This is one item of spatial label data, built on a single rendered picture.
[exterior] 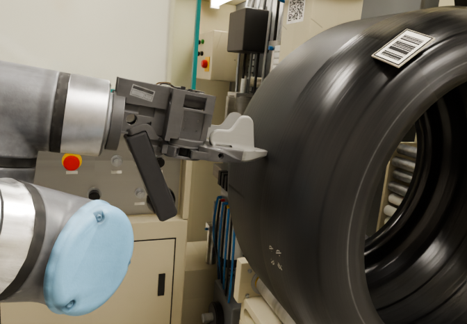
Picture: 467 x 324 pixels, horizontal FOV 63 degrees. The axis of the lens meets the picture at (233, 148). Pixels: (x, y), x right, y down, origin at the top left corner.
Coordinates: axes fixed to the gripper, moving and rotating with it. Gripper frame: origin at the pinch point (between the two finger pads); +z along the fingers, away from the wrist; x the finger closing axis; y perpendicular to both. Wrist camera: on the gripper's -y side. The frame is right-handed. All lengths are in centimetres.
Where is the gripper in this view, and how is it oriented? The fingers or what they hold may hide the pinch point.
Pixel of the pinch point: (256, 156)
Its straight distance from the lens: 52.5
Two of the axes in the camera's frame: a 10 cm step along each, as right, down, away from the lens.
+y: 1.9, -9.7, -1.5
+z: 9.1, 1.3, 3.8
